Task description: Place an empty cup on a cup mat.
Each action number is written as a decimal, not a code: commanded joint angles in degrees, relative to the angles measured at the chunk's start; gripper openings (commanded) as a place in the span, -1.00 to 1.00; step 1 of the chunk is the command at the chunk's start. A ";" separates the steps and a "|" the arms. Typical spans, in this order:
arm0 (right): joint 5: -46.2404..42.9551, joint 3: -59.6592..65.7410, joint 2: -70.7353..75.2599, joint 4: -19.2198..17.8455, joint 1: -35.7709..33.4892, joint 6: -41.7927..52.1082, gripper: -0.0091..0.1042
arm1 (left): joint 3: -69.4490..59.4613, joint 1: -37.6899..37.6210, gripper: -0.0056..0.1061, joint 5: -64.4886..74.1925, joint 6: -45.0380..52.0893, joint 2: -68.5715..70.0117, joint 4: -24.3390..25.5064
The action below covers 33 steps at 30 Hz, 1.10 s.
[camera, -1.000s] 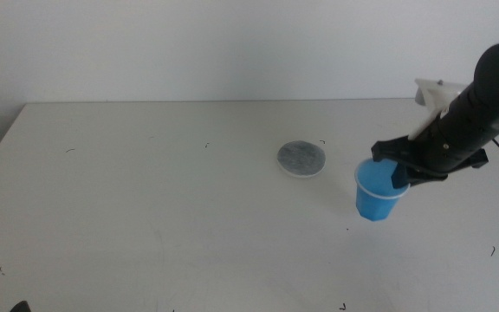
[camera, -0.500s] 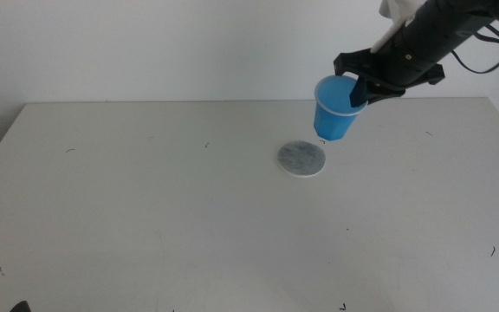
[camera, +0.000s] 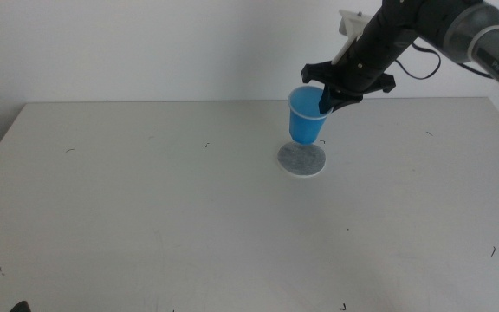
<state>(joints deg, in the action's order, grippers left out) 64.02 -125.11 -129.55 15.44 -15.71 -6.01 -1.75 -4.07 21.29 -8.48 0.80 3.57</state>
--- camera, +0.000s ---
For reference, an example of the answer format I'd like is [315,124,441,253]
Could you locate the blue plastic cup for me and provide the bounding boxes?
[287,85,334,146]

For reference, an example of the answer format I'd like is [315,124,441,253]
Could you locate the round grey cup mat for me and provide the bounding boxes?
[276,141,327,179]

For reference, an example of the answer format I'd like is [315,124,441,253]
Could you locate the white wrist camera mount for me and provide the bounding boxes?
[331,9,374,66]

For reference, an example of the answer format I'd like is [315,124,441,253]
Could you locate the black cable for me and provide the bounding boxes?
[394,40,494,81]

